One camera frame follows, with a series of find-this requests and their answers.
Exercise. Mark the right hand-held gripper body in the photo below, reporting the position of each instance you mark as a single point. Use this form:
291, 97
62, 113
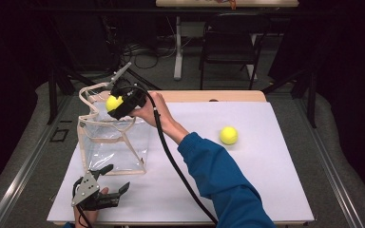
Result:
133, 96

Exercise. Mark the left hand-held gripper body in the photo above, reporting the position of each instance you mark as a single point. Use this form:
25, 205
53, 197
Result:
85, 190

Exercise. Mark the yellow tennis ball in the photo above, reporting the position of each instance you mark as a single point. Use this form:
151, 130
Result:
112, 103
228, 135

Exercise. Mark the clear plastic bag beige trim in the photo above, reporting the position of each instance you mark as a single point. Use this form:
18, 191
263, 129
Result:
114, 148

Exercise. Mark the person's right hand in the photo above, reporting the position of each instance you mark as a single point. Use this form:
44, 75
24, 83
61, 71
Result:
152, 110

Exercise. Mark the person's left hand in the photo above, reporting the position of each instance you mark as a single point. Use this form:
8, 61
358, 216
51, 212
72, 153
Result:
87, 218

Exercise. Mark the wooden desk with white legs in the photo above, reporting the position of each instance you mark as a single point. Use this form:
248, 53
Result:
178, 63

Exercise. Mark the black metal stand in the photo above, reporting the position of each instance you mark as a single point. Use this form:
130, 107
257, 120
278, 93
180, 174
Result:
52, 95
312, 101

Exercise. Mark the black folding chair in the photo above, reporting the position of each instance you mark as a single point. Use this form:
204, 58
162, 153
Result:
228, 47

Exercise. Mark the orange object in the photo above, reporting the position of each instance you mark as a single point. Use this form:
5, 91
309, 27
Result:
232, 4

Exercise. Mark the white table mat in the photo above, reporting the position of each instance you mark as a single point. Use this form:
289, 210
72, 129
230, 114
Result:
282, 164

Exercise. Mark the metal floor rail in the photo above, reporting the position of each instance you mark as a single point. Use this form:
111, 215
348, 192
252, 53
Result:
336, 183
19, 180

